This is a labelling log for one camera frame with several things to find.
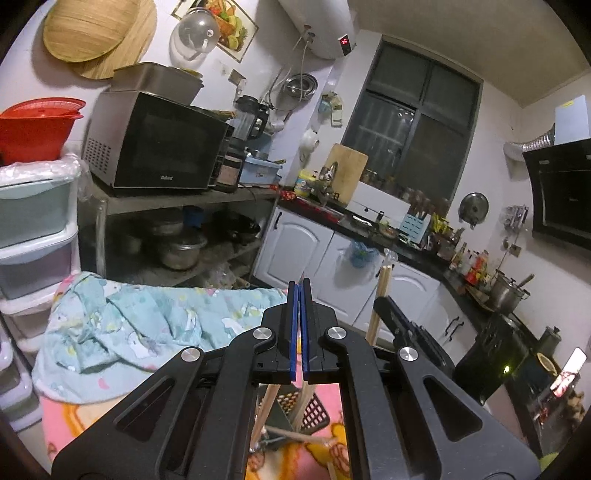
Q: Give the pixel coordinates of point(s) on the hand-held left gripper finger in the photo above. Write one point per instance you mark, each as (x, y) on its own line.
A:
(304, 332)
(294, 332)

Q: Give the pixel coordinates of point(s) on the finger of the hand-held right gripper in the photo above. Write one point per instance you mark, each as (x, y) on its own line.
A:
(401, 327)

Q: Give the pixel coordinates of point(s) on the wooden chopstick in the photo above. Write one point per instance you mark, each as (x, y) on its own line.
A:
(303, 401)
(379, 304)
(268, 406)

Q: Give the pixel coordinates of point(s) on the dark green perforated utensil holder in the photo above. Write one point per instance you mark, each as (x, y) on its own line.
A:
(318, 413)

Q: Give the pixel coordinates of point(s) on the pile of chopsticks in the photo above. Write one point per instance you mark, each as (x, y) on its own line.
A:
(295, 434)

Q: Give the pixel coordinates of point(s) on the dark small kettle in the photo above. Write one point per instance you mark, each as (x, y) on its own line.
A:
(549, 339)

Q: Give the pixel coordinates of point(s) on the steel stockpot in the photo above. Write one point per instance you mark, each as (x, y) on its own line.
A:
(508, 293)

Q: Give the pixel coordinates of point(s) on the lit phone screen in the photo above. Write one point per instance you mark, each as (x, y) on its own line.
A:
(570, 371)

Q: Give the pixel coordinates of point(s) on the blue plastic bag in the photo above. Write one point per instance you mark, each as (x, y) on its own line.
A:
(362, 254)

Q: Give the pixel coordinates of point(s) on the white kitchen cabinets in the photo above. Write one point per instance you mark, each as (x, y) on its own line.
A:
(300, 249)

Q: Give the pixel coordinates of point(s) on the row of condiment bottles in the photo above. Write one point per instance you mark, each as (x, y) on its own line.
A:
(471, 265)

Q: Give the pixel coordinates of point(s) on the light blue knife block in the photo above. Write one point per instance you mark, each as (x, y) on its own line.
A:
(414, 228)

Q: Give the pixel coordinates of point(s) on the black wok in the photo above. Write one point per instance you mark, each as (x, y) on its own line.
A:
(242, 228)

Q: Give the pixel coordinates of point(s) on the white rectangular box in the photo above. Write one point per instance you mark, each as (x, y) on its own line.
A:
(376, 203)

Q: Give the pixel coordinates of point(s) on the hanging steel pot lid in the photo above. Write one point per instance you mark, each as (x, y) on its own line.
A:
(473, 210)

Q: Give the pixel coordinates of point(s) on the row of spice jars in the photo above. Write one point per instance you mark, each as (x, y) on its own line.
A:
(401, 189)

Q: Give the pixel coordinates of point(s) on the steel cooking pot with lid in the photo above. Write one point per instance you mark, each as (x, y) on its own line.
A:
(180, 251)

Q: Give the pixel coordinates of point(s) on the light blue printed cloth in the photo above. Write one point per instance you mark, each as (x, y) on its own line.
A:
(152, 323)

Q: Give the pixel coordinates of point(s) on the steel faucet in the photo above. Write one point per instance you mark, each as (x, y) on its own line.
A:
(328, 180)

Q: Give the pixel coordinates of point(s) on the wooden cutting board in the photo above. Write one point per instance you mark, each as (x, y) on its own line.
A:
(351, 170)

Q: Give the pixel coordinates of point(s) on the light blue plastic box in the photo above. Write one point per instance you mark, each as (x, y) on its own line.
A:
(262, 170)

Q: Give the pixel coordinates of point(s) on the metal shelf rack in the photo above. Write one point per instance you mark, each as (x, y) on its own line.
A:
(184, 198)

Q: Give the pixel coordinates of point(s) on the black range hood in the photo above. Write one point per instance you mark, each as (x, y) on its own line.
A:
(563, 194)

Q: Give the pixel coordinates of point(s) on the white kettle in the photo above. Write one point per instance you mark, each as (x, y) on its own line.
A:
(309, 144)

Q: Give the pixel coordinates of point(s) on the dark framed window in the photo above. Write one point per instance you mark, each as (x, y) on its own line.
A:
(415, 120)

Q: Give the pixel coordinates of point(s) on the black blender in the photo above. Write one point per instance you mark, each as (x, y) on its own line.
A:
(247, 129)

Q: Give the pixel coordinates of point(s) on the black microwave oven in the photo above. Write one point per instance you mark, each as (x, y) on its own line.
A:
(157, 143)

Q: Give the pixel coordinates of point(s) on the hanging steel bowl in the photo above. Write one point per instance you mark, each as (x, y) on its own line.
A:
(300, 86)

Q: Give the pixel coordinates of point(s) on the pastel plastic drawer tower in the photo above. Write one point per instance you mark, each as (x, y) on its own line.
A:
(32, 221)

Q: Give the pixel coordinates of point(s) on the steel lidded tray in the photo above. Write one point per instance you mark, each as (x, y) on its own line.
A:
(157, 83)

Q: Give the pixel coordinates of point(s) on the white water heater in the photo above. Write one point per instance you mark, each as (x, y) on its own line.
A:
(318, 23)

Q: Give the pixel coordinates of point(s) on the clear glass dome lid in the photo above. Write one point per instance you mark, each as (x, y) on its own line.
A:
(196, 32)

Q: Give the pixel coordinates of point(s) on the round wooden board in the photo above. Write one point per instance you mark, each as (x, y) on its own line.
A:
(134, 50)

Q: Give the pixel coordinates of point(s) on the red plastic basin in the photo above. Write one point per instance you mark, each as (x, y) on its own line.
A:
(32, 134)

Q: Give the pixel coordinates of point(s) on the round bamboo tray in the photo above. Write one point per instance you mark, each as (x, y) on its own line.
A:
(87, 27)

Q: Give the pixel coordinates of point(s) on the silver exhaust duct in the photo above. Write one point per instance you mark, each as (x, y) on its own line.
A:
(531, 143)

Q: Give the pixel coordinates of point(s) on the fruit wall poster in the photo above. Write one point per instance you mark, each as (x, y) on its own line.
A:
(235, 27)

